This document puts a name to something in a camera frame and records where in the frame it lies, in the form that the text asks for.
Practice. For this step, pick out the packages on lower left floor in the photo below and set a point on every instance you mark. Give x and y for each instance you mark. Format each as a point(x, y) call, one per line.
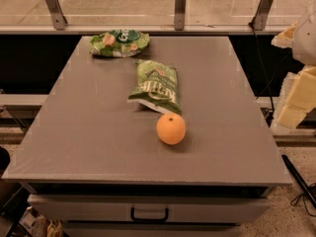
point(38, 225)

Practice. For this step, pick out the right metal rail bracket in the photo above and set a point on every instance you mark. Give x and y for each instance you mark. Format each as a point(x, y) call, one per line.
point(259, 21)

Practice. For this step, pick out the orange fruit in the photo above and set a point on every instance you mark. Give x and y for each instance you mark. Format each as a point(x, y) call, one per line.
point(171, 129)

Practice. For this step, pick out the metal rail bracket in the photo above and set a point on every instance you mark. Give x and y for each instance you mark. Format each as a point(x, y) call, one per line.
point(259, 21)
point(58, 19)
point(180, 14)

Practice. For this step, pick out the middle metal rail bracket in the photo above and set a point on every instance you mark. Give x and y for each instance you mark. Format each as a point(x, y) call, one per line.
point(180, 14)

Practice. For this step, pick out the green kettle chip bag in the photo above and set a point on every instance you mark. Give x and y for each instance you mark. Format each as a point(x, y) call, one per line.
point(157, 87)

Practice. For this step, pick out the grey drawer with black handle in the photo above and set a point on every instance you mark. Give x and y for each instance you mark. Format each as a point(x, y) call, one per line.
point(154, 209)

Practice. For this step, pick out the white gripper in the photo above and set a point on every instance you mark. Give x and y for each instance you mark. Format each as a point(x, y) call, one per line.
point(306, 40)

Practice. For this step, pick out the left metal rail bracket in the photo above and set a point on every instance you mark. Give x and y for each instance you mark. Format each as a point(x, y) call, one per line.
point(58, 19)

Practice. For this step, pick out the green rice chip bag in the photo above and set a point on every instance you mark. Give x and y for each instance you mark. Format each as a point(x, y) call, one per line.
point(119, 43)

